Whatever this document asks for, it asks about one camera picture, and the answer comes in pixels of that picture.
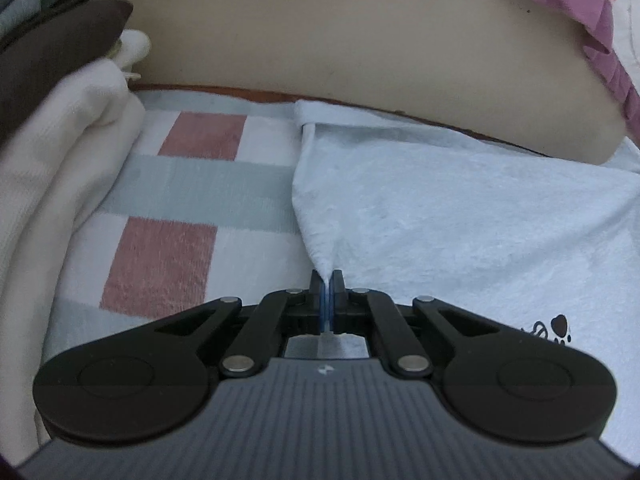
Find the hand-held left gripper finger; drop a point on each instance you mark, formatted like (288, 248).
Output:
(334, 307)
(322, 307)

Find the light grey printed shirt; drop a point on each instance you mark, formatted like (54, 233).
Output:
(450, 220)

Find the checked mat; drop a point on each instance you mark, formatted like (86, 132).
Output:
(200, 185)

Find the cream folded garment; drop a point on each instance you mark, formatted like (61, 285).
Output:
(50, 160)

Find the dark brown folded garment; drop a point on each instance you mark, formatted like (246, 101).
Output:
(50, 50)

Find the bear print blanket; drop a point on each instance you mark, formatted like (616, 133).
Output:
(600, 25)

